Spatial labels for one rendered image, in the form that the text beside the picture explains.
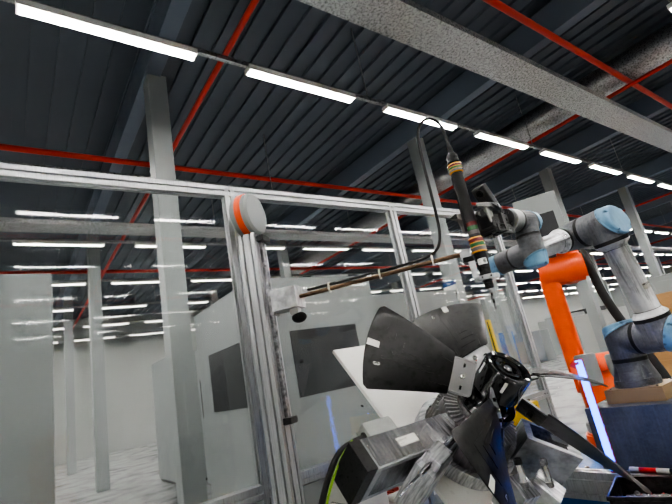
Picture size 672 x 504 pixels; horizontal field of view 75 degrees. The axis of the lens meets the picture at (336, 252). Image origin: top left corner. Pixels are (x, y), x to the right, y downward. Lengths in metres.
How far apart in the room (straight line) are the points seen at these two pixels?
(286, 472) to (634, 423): 1.17
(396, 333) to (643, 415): 1.00
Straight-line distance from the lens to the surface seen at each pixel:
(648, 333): 1.87
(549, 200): 5.37
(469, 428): 0.96
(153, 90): 6.51
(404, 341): 1.14
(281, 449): 1.45
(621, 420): 1.90
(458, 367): 1.19
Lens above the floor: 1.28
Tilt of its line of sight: 16 degrees up
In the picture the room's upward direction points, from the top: 11 degrees counter-clockwise
